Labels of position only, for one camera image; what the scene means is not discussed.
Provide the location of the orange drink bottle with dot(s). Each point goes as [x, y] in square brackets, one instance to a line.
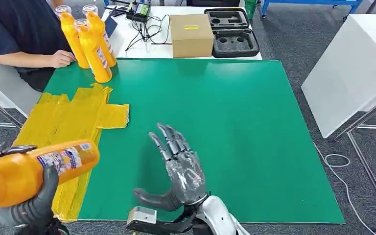
[100, 27]
[71, 35]
[92, 52]
[16, 176]

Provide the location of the blue metal frame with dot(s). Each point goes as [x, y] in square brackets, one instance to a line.
[311, 2]

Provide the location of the green crate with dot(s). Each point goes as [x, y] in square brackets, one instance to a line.
[251, 7]

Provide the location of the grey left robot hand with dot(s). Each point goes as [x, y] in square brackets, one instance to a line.
[38, 207]

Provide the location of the white table beside person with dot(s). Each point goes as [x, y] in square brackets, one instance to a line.
[0, 87]

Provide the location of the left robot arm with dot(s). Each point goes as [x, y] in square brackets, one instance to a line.
[45, 228]

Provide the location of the black box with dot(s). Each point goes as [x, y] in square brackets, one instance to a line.
[212, 2]

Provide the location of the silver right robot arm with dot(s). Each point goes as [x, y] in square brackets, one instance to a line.
[218, 217]

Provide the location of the large white side table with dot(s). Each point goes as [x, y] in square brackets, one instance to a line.
[353, 71]

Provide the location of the dark tablet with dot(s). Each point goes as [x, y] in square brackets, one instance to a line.
[111, 26]

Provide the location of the green table mat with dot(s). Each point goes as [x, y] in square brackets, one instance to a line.
[223, 103]

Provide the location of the person's right hand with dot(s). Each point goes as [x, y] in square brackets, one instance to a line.
[61, 59]

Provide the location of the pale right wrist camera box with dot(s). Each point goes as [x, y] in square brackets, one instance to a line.
[142, 215]

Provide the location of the person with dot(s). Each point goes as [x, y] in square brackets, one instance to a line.
[13, 29]

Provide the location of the black controller device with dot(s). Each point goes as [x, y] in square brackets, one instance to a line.
[118, 11]

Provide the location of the black charger with screen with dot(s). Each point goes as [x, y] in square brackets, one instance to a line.
[142, 9]

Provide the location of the black foam-lined case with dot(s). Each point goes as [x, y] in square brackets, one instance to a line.
[236, 44]

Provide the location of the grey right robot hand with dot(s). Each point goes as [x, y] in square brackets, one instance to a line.
[184, 178]

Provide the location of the yellow plastic sheet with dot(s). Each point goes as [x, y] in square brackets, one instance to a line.
[77, 120]

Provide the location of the white table with devices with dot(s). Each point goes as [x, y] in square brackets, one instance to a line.
[129, 45]

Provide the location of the brown cardboard box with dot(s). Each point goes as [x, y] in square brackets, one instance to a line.
[191, 39]

